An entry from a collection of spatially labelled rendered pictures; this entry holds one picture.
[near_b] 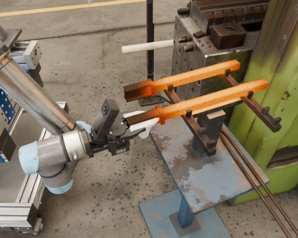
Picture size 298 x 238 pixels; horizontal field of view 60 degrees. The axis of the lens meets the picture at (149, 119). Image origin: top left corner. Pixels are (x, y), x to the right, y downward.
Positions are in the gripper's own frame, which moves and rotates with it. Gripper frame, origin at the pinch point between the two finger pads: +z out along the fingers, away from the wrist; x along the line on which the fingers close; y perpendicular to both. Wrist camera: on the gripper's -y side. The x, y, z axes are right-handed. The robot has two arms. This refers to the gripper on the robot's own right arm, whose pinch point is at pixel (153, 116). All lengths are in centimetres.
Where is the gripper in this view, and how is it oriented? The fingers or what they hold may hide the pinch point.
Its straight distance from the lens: 72.3
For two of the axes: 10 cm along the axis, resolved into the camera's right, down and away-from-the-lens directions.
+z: 9.2, -2.8, 2.6
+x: 3.8, 6.7, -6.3
